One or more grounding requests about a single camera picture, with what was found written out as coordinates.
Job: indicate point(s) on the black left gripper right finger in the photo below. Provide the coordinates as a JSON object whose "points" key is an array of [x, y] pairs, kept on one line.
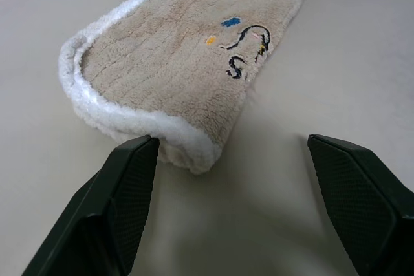
{"points": [[365, 198]]}

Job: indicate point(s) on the beige fleece towel white trim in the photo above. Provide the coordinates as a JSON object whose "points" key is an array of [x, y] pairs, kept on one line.
{"points": [[168, 72]]}

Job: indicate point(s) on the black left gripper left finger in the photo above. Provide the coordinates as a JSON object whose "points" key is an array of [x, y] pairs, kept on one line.
{"points": [[106, 211]]}

